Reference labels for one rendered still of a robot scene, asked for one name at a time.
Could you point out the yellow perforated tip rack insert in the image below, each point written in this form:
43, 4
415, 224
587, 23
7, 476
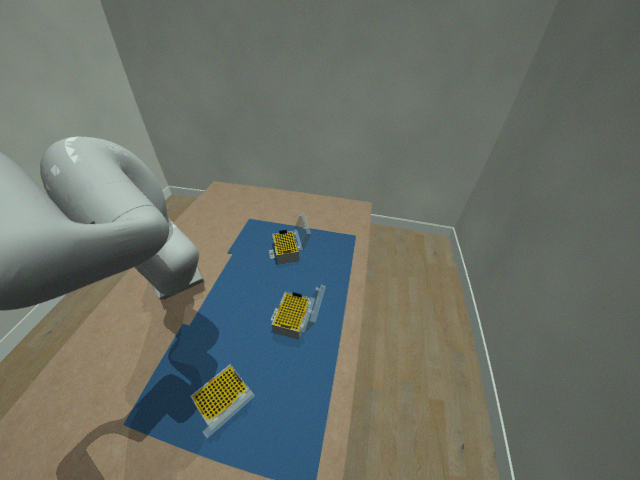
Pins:
218, 394
285, 242

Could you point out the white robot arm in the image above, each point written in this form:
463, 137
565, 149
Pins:
46, 252

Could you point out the yellow pipette tip rack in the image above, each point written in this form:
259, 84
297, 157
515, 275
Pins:
291, 311

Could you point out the blue bench mat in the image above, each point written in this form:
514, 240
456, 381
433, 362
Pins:
279, 433

